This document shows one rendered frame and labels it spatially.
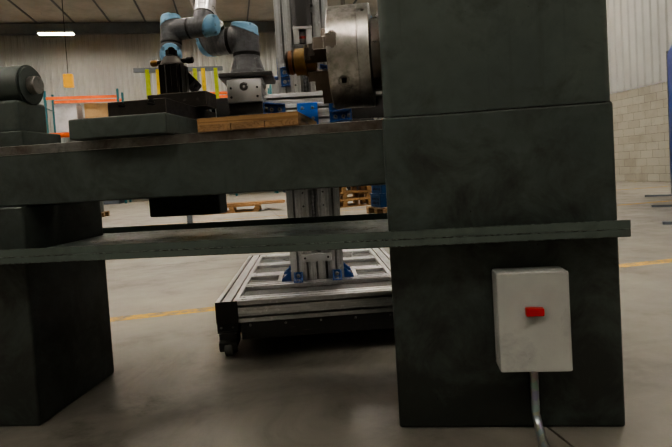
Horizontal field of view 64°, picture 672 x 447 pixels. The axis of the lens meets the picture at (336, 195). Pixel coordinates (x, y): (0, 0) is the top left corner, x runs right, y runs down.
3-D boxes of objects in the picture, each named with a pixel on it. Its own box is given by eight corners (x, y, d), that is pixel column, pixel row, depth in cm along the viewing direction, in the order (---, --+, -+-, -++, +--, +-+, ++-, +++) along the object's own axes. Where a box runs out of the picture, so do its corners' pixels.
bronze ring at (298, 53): (317, 48, 176) (289, 51, 177) (312, 42, 167) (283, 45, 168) (319, 77, 176) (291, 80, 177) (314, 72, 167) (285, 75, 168)
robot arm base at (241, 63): (233, 80, 243) (231, 58, 242) (266, 78, 243) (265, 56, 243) (227, 74, 228) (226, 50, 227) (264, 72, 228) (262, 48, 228)
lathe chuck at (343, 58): (367, 108, 187) (361, 13, 183) (360, 106, 156) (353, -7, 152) (341, 109, 188) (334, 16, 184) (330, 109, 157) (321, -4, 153)
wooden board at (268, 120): (317, 133, 191) (316, 121, 190) (298, 125, 155) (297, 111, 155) (234, 139, 194) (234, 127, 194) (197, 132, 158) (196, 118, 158)
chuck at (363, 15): (377, 107, 187) (371, 12, 182) (373, 105, 156) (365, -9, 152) (367, 108, 187) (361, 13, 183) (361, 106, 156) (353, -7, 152)
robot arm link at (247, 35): (254, 49, 228) (252, 16, 227) (224, 52, 231) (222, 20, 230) (264, 54, 240) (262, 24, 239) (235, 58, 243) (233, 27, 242)
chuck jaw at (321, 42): (340, 46, 168) (335, 30, 156) (341, 62, 167) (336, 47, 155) (305, 49, 169) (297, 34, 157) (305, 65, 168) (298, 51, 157)
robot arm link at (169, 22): (194, 17, 201) (194, 46, 200) (166, 20, 203) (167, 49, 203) (183, 9, 193) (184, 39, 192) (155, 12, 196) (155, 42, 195)
